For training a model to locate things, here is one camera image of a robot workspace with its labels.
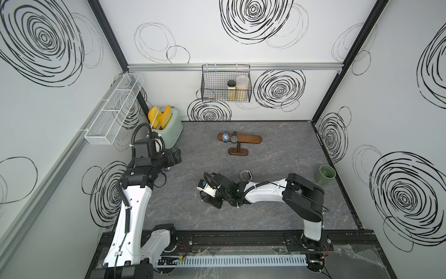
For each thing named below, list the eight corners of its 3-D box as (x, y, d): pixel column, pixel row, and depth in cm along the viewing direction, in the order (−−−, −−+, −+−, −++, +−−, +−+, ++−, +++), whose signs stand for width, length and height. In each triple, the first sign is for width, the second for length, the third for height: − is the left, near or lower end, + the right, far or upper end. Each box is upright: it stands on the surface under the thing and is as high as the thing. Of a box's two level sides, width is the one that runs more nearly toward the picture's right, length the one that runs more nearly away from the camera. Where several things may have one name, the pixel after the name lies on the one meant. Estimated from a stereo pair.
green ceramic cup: (315, 183, 94) (321, 176, 88) (313, 170, 99) (319, 163, 93) (330, 186, 93) (337, 179, 87) (328, 173, 98) (334, 166, 92)
